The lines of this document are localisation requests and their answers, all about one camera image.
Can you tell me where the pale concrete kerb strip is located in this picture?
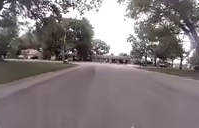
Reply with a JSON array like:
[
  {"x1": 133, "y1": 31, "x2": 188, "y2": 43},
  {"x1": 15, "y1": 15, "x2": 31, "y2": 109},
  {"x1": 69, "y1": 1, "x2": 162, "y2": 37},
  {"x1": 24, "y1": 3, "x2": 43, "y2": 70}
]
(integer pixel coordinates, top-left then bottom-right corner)
[{"x1": 0, "y1": 64, "x2": 82, "y2": 104}]

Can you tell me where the low long building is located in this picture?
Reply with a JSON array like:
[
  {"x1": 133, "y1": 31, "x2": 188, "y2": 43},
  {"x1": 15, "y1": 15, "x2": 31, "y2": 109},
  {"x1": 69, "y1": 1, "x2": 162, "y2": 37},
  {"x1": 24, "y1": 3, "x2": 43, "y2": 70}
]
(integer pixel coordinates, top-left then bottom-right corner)
[{"x1": 91, "y1": 54, "x2": 132, "y2": 65}]

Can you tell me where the narrow grass verge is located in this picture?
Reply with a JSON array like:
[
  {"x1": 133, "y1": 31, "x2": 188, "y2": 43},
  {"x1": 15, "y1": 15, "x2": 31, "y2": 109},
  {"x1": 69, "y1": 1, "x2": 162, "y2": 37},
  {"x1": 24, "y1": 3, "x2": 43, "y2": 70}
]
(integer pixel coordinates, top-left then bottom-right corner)
[{"x1": 138, "y1": 65, "x2": 199, "y2": 84}]

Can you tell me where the cluster of trees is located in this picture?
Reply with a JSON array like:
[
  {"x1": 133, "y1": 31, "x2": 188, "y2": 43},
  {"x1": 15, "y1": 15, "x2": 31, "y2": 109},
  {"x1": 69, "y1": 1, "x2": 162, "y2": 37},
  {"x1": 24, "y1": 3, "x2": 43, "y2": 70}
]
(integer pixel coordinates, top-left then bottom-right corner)
[{"x1": 0, "y1": 16, "x2": 23, "y2": 60}]

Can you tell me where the pale house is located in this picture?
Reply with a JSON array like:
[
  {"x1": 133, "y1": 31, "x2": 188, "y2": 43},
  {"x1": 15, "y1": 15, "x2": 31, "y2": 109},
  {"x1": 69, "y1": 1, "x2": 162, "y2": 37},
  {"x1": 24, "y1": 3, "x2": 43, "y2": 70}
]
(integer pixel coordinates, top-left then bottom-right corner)
[{"x1": 19, "y1": 48, "x2": 43, "y2": 60}]

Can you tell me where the distant round tree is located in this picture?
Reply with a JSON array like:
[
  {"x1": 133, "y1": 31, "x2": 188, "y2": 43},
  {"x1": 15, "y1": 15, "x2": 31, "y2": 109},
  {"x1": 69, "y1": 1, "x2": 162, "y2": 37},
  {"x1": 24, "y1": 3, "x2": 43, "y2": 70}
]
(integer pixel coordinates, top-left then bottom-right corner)
[{"x1": 90, "y1": 38, "x2": 111, "y2": 56}]

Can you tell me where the utility pole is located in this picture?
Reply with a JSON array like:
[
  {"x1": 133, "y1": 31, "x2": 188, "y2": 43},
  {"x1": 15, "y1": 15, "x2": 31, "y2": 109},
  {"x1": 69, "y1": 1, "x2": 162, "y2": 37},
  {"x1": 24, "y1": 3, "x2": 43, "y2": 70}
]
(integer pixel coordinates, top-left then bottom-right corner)
[{"x1": 62, "y1": 28, "x2": 68, "y2": 64}]

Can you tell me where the wide grass lawn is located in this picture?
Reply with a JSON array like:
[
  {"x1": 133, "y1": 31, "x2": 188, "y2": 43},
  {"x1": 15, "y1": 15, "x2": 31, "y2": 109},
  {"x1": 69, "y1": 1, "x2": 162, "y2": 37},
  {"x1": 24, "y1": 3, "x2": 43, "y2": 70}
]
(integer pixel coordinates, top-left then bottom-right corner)
[{"x1": 0, "y1": 58, "x2": 77, "y2": 88}]

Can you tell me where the group of dark trees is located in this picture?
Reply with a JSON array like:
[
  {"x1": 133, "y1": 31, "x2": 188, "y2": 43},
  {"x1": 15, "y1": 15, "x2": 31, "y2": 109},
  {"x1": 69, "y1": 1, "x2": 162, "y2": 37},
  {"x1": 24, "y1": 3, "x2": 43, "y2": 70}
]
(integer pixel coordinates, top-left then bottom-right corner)
[{"x1": 36, "y1": 14, "x2": 96, "y2": 62}]

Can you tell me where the grey asphalt road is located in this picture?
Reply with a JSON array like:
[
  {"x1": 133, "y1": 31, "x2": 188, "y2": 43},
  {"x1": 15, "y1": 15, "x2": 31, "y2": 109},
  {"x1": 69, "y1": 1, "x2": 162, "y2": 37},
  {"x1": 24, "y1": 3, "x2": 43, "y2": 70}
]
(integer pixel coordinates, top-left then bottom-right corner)
[{"x1": 0, "y1": 61, "x2": 199, "y2": 128}]

